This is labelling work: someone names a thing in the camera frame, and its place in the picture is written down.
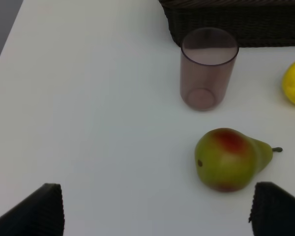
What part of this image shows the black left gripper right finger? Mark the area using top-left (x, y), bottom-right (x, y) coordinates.
top-left (248, 182), bottom-right (295, 236)

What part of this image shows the translucent purple plastic cup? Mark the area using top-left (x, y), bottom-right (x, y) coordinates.
top-left (180, 27), bottom-right (239, 111)

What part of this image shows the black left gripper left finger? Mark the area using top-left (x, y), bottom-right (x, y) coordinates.
top-left (0, 183), bottom-right (65, 236)

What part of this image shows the dark brown wicker basket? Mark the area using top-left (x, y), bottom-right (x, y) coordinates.
top-left (160, 0), bottom-right (295, 48)

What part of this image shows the green red pear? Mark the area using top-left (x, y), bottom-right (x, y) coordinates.
top-left (194, 128), bottom-right (283, 192)

